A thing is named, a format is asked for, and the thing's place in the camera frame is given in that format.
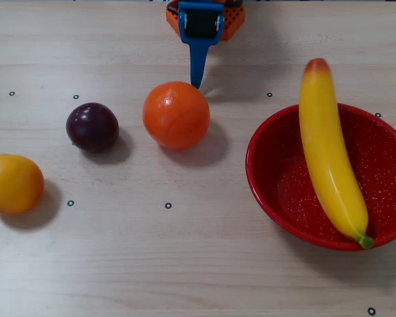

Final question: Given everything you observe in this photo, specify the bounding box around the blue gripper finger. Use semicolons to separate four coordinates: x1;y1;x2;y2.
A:
178;10;225;89

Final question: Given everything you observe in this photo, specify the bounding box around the blue gripper body black servo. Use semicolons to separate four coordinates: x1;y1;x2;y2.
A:
178;1;225;36

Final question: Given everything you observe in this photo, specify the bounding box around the yellow toy banana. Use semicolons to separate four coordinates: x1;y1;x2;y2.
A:
298;57;375;249

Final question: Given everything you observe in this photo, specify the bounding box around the orange robot base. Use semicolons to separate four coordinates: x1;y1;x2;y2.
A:
165;2;247;41

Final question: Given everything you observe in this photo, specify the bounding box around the red speckled enamel bowl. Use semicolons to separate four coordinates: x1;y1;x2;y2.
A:
245;102;396;252

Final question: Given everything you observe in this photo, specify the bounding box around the orange toy fruit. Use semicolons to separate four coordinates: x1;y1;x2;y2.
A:
142;81;212;151

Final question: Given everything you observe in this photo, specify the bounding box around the dark purple toy plum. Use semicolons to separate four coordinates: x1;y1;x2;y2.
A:
65;102;120;154

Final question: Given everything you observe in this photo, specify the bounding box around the yellow orange toy lemon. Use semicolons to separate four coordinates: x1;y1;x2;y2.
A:
0;153;46;215

